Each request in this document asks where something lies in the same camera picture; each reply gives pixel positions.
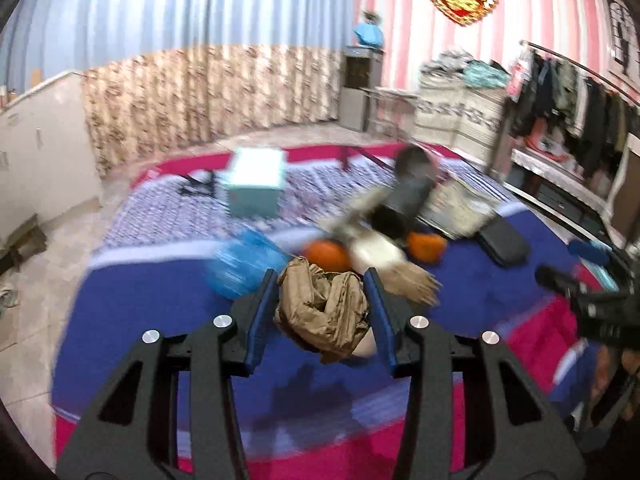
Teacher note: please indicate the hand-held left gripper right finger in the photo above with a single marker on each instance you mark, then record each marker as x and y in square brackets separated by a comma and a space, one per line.
[382, 320]

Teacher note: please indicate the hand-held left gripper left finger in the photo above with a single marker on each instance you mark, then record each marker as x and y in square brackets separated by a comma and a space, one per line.
[260, 320]

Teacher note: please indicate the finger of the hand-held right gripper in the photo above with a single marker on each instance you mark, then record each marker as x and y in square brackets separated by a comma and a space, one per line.
[557, 280]
[590, 252]

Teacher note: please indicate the orange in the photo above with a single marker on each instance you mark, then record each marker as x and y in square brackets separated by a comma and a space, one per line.
[427, 247]
[327, 256]

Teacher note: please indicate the beige tray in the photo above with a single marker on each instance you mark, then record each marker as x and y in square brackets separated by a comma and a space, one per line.
[462, 207]

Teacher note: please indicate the brown paper piece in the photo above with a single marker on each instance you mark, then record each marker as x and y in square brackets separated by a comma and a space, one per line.
[415, 282]

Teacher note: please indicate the crumpled blue plastic bag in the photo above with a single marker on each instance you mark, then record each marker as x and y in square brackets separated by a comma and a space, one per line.
[240, 265]

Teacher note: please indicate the white round lid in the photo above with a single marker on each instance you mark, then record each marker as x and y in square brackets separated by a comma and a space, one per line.
[377, 255]

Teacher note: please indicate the black case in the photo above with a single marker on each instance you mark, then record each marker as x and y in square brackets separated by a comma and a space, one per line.
[502, 242]

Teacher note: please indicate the lace covered table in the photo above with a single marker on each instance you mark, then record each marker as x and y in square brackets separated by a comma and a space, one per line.
[555, 172]

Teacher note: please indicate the black pot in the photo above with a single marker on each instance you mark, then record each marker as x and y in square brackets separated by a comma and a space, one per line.
[400, 210]

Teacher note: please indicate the hanging dark clothes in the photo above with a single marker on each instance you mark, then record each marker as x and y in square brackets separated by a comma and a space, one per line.
[590, 115]

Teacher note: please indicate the teal cardboard box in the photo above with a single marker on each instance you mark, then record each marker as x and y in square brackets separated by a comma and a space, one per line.
[255, 180]

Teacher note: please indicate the grey metal pot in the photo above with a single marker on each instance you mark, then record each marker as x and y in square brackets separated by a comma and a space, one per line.
[417, 162]

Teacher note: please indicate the patterned cloth covered cabinet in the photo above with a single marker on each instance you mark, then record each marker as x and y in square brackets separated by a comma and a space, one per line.
[460, 115]

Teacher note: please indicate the metal clothes rack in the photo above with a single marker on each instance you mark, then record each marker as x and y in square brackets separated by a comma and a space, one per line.
[575, 62]

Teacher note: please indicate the white folding table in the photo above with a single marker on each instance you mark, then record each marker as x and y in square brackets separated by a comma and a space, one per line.
[387, 97]

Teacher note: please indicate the pile of clothes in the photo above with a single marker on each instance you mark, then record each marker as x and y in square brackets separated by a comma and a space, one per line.
[465, 67]

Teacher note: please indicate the grey water dispenser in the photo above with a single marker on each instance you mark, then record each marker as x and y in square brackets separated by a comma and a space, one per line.
[357, 90]

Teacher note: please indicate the dark low stool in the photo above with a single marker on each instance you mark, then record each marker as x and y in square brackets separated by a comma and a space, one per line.
[22, 240]

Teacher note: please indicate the cloth on floor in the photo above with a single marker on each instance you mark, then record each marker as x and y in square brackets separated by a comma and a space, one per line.
[7, 297]

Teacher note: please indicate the white cabinet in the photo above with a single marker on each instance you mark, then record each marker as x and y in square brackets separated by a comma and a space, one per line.
[45, 150]

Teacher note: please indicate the blue ornament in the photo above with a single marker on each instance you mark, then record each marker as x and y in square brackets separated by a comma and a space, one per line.
[369, 32]

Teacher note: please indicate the blue and floral curtain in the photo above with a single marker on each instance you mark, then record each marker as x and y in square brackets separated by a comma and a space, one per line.
[200, 35]

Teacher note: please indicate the black and white wall picture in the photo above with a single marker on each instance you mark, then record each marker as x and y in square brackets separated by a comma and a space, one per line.
[620, 30]

